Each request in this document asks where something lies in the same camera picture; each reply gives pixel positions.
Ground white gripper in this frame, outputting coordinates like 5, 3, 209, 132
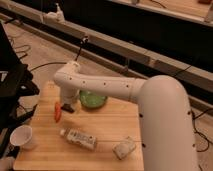
60, 88, 79, 106

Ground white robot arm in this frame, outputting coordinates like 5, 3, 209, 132
54, 61, 199, 171

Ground white sponge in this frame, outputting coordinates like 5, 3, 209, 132
113, 137, 136, 160

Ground black rectangular block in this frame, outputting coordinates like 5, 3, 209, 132
61, 104, 75, 113

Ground green bowl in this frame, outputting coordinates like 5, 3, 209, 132
79, 90, 108, 109

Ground white plastic bottle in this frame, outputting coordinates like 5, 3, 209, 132
60, 129, 97, 150

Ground black equipment stand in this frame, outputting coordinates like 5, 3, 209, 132
0, 23, 39, 158

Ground white paper cup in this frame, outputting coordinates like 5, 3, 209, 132
10, 125, 36, 150

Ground white power strip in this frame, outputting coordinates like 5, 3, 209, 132
45, 3, 65, 22

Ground black cable on floor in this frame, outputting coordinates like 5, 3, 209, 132
29, 37, 89, 73

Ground black cables near base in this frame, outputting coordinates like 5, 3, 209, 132
191, 108, 213, 154

